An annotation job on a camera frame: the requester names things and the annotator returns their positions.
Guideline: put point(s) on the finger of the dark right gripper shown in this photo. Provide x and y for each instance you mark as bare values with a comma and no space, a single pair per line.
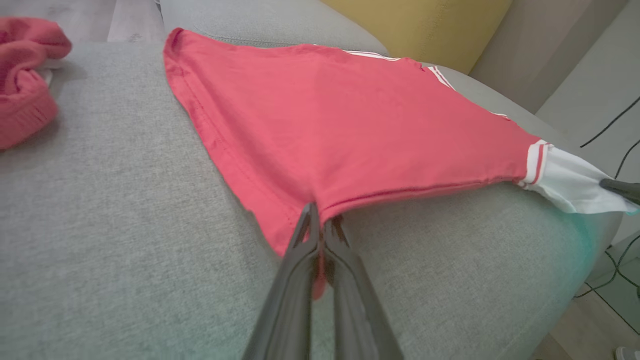
625,190

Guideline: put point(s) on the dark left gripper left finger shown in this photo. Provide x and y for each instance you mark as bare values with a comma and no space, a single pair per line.
290,300

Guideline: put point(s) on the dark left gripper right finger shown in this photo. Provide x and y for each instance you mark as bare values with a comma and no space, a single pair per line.
355,310

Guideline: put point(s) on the red t-shirt with white sleeves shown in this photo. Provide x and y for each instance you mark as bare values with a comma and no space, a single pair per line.
350,125

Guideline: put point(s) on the red knit garment white trim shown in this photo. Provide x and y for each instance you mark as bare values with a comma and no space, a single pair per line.
25,100

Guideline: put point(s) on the large grey sofa ottoman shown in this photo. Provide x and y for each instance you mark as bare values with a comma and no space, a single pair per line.
125,225

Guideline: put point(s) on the long yellow back cushion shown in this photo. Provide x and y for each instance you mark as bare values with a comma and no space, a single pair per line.
425,25

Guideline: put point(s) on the grey sofa backrest cushion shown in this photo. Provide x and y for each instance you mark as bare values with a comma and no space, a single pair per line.
260,20

